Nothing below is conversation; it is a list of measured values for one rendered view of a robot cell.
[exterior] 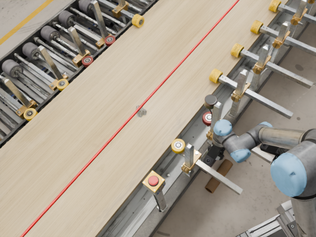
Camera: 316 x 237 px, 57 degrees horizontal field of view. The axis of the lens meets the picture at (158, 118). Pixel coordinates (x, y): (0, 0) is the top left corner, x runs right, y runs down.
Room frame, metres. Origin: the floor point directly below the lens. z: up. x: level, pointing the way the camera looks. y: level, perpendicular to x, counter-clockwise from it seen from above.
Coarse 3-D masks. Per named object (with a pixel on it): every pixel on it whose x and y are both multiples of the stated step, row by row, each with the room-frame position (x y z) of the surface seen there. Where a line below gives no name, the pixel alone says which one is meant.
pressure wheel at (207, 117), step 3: (204, 114) 0.82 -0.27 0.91; (207, 114) 0.81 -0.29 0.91; (210, 114) 0.81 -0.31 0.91; (204, 117) 0.80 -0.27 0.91; (207, 117) 0.80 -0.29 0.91; (210, 117) 0.79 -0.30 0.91; (204, 120) 0.78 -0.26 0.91; (207, 120) 0.77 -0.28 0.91; (210, 120) 0.77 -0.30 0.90; (204, 123) 0.77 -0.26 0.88; (207, 123) 0.76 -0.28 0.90; (210, 123) 0.75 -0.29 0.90
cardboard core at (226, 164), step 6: (222, 162) 0.80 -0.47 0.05; (228, 162) 0.78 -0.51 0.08; (222, 168) 0.73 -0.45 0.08; (228, 168) 0.73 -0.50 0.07; (222, 174) 0.69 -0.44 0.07; (210, 180) 0.66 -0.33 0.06; (216, 180) 0.65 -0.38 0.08; (210, 186) 0.61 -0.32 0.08; (216, 186) 0.60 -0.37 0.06; (210, 192) 0.58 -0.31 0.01
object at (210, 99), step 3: (207, 96) 0.77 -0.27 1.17; (210, 96) 0.77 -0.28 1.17; (213, 96) 0.77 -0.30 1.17; (207, 99) 0.76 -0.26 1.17; (210, 99) 0.76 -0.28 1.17; (213, 99) 0.75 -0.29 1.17; (207, 102) 0.74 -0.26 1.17; (210, 102) 0.74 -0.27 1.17; (213, 102) 0.74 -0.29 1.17; (210, 111) 0.75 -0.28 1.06
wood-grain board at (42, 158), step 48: (192, 0) 1.81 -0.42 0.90; (240, 0) 1.71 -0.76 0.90; (288, 0) 1.63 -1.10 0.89; (144, 48) 1.42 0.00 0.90; (96, 96) 1.09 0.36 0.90; (144, 96) 1.02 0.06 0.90; (192, 96) 0.96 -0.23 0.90; (48, 144) 0.81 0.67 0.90; (96, 144) 0.75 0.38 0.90; (144, 144) 0.70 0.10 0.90; (0, 192) 0.57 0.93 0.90; (48, 192) 0.52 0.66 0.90; (96, 192) 0.47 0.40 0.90
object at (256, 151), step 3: (210, 126) 0.76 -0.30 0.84; (255, 147) 0.58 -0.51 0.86; (252, 150) 0.56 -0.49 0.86; (255, 150) 0.56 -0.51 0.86; (258, 150) 0.55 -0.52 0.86; (261, 150) 0.55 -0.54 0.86; (255, 153) 0.54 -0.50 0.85; (258, 153) 0.54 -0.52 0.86; (261, 153) 0.53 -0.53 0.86; (264, 153) 0.53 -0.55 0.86; (258, 156) 0.53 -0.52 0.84; (261, 156) 0.52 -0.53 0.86; (264, 156) 0.51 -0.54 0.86; (267, 156) 0.51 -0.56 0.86; (270, 156) 0.51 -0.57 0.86; (264, 159) 0.50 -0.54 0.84; (267, 159) 0.49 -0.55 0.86; (270, 159) 0.49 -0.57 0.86; (270, 162) 0.48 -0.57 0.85
